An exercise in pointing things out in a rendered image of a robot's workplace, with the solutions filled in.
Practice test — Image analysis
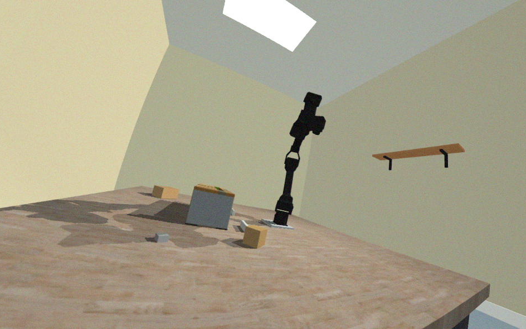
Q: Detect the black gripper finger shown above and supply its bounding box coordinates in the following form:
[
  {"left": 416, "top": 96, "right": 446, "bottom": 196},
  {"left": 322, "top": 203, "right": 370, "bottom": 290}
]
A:
[
  {"left": 291, "top": 119, "right": 308, "bottom": 136},
  {"left": 303, "top": 95, "right": 320, "bottom": 106}
]

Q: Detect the tan cardboard box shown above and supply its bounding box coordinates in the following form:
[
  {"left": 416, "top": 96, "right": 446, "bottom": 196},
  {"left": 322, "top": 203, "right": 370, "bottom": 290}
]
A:
[{"left": 242, "top": 225, "right": 267, "bottom": 249}]

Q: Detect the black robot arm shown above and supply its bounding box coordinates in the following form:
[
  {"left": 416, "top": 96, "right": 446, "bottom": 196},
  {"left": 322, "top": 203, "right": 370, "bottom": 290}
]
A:
[{"left": 273, "top": 116, "right": 326, "bottom": 226}]

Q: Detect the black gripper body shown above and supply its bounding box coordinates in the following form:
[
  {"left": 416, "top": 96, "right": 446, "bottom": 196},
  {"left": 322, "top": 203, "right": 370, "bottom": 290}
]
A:
[{"left": 290, "top": 92, "right": 322, "bottom": 140}]

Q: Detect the small tan block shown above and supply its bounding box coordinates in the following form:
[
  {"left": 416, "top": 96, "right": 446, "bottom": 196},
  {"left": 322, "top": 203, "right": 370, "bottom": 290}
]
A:
[{"left": 152, "top": 185, "right": 179, "bottom": 199}]

